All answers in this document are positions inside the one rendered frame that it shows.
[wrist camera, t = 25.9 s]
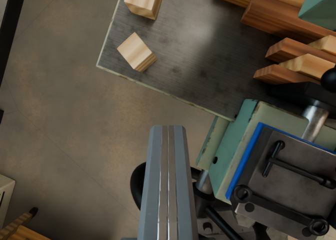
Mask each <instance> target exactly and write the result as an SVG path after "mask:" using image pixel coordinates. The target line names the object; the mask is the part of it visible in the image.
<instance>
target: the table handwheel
mask: <svg viewBox="0 0 336 240"><path fill-rule="evenodd" d="M145 170H146V162H144V163H142V164H140V165H139V166H137V167H136V168H135V170H134V171H133V173H132V175H131V178H130V190H131V194H132V197H133V199H134V202H135V204H136V206H137V207H138V209H139V210H140V211H141V203H142V195H143V187H144V179H145ZM190 170H191V178H192V179H194V180H196V182H192V187H193V195H194V203H195V212H196V218H198V219H204V218H207V217H209V218H210V219H211V220H212V221H213V222H214V223H215V224H216V225H217V226H218V227H219V228H220V229H221V230H222V231H223V232H224V233H225V235H226V236H227V237H228V238H229V239H230V240H244V239H243V238H242V237H241V236H240V235H239V234H238V233H237V232H236V231H235V230H234V229H233V228H232V227H231V226H230V225H229V224H228V223H227V222H226V221H225V220H224V219H223V218H222V217H221V216H220V215H219V214H218V213H217V212H216V211H215V209H214V208H213V205H214V203H215V201H216V197H215V195H214V192H213V188H212V184H211V180H210V176H209V172H208V171H206V170H204V169H202V170H198V169H196V168H194V167H190ZM252 227H253V229H254V232H255V240H271V239H270V238H269V237H268V235H267V233H266V231H265V230H264V228H263V226H262V224H261V223H259V222H255V224H254V225H253V226H252Z"/></svg>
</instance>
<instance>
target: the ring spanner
mask: <svg viewBox="0 0 336 240"><path fill-rule="evenodd" d="M239 190H245V191H246V192H247V195H246V197H245V198H239V197H238V195H237V193H238V191H239ZM232 197H233V198H234V200H235V201H236V202H238V203H240V204H245V203H247V202H251V203H253V204H255V205H258V206H260V207H262V208H265V209H267V210H269V211H272V212H274V213H276V214H279V215H281V216H283V217H286V218H288V219H290V220H293V221H295V222H297V223H300V224H302V225H305V226H307V228H308V230H309V232H310V233H312V234H313V235H315V236H324V235H326V234H327V233H328V231H329V229H330V225H329V223H328V221H327V220H326V219H324V218H323V217H320V216H315V217H313V218H310V217H307V216H305V215H303V214H300V213H298V212H296V211H293V210H291V209H289V208H286V207H284V206H282V205H279V204H277V203H274V202H272V201H270V200H267V199H265V198H263V197H260V196H258V195H256V194H253V193H252V190H251V189H250V188H249V187H248V186H247V185H244V184H239V185H237V186H235V187H234V189H233V190H232ZM317 222H321V223H322V224H323V228H322V229H321V230H315V229H314V224H315V223H317Z"/></svg>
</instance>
